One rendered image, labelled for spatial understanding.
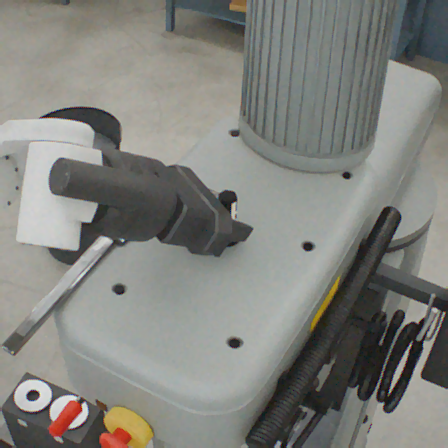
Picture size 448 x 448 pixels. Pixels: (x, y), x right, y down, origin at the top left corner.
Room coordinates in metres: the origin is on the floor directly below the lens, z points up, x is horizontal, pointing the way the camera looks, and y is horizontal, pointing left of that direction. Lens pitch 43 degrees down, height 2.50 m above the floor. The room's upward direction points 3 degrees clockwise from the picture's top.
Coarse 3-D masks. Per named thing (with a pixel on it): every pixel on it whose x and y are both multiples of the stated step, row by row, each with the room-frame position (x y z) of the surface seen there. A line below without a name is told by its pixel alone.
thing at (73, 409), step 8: (72, 400) 0.48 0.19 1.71; (80, 400) 0.48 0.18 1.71; (64, 408) 0.47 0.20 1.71; (72, 408) 0.47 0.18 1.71; (80, 408) 0.47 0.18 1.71; (56, 416) 0.45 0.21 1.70; (64, 416) 0.45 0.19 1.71; (72, 416) 0.46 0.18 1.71; (56, 424) 0.44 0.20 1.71; (64, 424) 0.44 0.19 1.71; (56, 432) 0.43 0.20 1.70
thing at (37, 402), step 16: (32, 384) 0.88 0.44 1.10; (48, 384) 0.89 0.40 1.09; (16, 400) 0.83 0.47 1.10; (32, 400) 0.84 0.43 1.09; (48, 400) 0.84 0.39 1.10; (64, 400) 0.84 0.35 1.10; (16, 416) 0.80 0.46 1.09; (32, 416) 0.80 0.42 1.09; (48, 416) 0.80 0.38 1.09; (80, 416) 0.81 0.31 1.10; (96, 416) 0.82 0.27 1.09; (16, 432) 0.80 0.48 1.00; (32, 432) 0.79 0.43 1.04; (48, 432) 0.77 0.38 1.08; (64, 432) 0.77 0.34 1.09; (80, 432) 0.77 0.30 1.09; (96, 432) 0.80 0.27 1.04
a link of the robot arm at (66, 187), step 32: (32, 160) 0.50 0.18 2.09; (64, 160) 0.48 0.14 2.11; (96, 160) 0.52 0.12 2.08; (128, 160) 0.55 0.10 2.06; (32, 192) 0.48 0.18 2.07; (64, 192) 0.46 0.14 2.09; (96, 192) 0.47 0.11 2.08; (128, 192) 0.49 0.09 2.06; (32, 224) 0.46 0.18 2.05; (64, 224) 0.46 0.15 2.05; (96, 224) 0.50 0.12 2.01; (128, 224) 0.51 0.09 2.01
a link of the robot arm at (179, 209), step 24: (144, 168) 0.55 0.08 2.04; (168, 168) 0.62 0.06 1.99; (168, 192) 0.55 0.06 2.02; (192, 192) 0.59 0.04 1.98; (144, 216) 0.52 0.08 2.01; (168, 216) 0.53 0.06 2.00; (192, 216) 0.55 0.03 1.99; (216, 216) 0.56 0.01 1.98; (144, 240) 0.53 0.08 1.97; (168, 240) 0.54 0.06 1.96; (192, 240) 0.55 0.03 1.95; (216, 240) 0.55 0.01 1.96
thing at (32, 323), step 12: (96, 240) 0.59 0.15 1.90; (108, 240) 0.60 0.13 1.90; (120, 240) 0.60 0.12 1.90; (96, 252) 0.57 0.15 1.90; (84, 264) 0.55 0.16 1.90; (72, 276) 0.53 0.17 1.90; (84, 276) 0.54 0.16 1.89; (60, 288) 0.51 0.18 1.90; (72, 288) 0.52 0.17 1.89; (48, 300) 0.49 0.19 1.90; (60, 300) 0.50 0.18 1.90; (36, 312) 0.48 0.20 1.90; (48, 312) 0.48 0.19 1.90; (24, 324) 0.46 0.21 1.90; (36, 324) 0.46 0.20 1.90; (12, 336) 0.44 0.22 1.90; (24, 336) 0.44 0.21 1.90; (12, 348) 0.42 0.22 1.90
